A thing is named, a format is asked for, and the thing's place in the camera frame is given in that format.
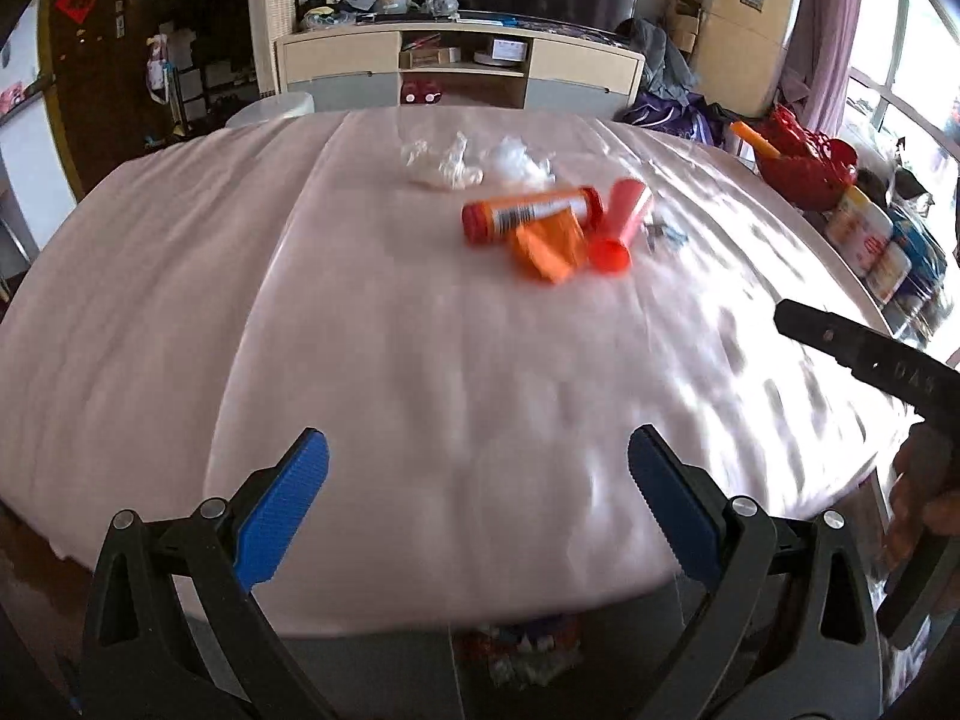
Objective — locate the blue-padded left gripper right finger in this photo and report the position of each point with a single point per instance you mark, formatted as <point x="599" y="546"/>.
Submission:
<point x="786" y="626"/>

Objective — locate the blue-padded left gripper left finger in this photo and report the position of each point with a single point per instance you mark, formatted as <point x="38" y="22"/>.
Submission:
<point x="140" y="659"/>

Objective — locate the clear plastic wrap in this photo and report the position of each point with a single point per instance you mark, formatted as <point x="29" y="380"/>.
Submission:
<point x="658" y="232"/>

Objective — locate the red plastic cup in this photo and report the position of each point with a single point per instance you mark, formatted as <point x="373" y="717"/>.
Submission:
<point x="609" y="249"/>

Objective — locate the orange packet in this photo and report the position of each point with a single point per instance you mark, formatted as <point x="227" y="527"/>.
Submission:
<point x="551" y="250"/>

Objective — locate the orange cylindrical tube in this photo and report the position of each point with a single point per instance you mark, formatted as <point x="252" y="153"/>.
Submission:
<point x="487" y="221"/>

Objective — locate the white tissue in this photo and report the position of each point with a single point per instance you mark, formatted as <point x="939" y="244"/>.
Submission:
<point x="444" y="168"/>
<point x="510" y="164"/>

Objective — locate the black trash bin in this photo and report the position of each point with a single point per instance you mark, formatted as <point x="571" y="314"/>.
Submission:
<point x="517" y="669"/>

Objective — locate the person's right hand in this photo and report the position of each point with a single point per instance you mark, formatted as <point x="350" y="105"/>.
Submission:
<point x="920" y="497"/>

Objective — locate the white wet wipes canister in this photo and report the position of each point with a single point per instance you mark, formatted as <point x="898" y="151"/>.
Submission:
<point x="870" y="236"/>

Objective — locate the red basket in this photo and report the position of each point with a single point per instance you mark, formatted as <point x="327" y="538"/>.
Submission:
<point x="812" y="170"/>

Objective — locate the pink curtain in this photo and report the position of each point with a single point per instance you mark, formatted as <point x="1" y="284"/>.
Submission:
<point x="815" y="73"/>

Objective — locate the purple cloth bag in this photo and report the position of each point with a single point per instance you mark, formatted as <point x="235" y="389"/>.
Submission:
<point x="695" y="120"/>

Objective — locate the beige standing air conditioner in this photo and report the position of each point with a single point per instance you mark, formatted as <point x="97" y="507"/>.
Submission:
<point x="740" y="50"/>

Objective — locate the beige TV cabinet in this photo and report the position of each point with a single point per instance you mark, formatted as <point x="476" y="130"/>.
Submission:
<point x="477" y="63"/>

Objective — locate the white round stool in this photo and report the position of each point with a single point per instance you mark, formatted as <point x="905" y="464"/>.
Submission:
<point x="273" y="108"/>

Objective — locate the red toy car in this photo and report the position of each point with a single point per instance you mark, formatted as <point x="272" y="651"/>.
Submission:
<point x="420" y="91"/>

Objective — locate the dark brown door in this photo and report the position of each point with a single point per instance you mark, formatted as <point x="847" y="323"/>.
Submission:
<point x="99" y="106"/>

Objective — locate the orange stick handle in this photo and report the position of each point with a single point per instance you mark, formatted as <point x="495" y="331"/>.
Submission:
<point x="762" y="148"/>

